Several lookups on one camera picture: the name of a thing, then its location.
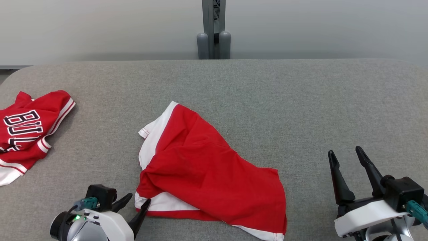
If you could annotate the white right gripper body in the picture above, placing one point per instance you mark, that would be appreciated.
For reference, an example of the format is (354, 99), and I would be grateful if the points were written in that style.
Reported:
(364, 214)

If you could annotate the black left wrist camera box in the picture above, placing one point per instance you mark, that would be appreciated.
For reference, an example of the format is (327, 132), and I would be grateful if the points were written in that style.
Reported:
(102, 195)

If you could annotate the red shorts with white trim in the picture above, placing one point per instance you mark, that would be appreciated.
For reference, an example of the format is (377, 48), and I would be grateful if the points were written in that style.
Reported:
(207, 167)

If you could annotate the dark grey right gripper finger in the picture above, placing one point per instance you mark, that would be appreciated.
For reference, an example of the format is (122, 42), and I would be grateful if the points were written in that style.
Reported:
(371, 174)
(340, 184)

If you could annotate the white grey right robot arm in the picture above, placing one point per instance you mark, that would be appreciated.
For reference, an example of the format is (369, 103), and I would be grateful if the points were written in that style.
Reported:
(398, 232)

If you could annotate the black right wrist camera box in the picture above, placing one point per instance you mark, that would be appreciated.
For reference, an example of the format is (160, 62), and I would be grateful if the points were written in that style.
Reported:
(403, 190)

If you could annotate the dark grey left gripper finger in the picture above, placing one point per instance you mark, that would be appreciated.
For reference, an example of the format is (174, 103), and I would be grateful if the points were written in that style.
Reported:
(140, 217)
(121, 202)

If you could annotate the red Bulls jersey shirt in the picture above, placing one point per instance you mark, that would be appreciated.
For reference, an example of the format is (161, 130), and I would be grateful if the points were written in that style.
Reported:
(30, 134)

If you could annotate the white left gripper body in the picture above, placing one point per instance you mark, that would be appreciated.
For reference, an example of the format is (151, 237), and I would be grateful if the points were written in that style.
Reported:
(113, 224)

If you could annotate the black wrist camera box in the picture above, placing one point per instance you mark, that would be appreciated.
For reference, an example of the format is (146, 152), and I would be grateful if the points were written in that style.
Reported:
(403, 190)
(102, 195)

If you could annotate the grey metal partition post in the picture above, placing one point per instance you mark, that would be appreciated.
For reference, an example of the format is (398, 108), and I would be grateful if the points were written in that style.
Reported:
(209, 20)

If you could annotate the grey cylindrical post foot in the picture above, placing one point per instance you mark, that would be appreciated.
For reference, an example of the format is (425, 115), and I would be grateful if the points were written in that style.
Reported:
(225, 46)
(202, 47)

